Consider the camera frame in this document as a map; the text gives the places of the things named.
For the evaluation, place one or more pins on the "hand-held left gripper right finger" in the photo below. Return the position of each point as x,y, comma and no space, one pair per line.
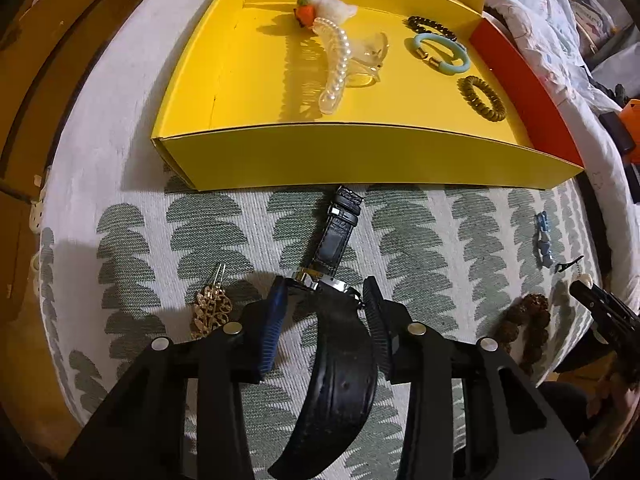
377,320

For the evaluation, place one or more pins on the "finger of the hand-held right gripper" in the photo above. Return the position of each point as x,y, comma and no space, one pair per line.
607,305

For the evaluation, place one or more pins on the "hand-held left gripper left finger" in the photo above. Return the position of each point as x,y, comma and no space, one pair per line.
272,320

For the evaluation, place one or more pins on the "small black hair clip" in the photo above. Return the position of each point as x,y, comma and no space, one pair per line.
567,263

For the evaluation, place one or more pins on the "yellow cardboard box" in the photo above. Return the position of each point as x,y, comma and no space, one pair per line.
250,90

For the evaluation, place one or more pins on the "pearl hair clip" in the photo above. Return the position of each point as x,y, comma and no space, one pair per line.
337,70

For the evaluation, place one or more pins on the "light blue bangle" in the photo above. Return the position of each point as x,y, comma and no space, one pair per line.
457,67

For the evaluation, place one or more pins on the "clear claw hair clip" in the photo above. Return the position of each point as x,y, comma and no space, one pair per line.
372,50

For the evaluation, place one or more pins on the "gold filigree hair pin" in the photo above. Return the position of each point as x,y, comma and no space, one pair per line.
210,305

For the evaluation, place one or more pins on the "blue hair clip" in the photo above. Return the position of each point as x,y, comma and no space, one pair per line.
544,245

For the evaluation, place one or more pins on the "green leaf patterned bed sheet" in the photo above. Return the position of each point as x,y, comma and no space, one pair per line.
130,240

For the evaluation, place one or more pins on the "orange plastic basket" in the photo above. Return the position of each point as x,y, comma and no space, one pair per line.
632,115

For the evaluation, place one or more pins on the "light blue printed quilt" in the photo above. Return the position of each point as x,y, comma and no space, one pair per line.
540,25

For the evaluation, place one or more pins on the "wooden wardrobe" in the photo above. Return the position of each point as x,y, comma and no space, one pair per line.
30,60

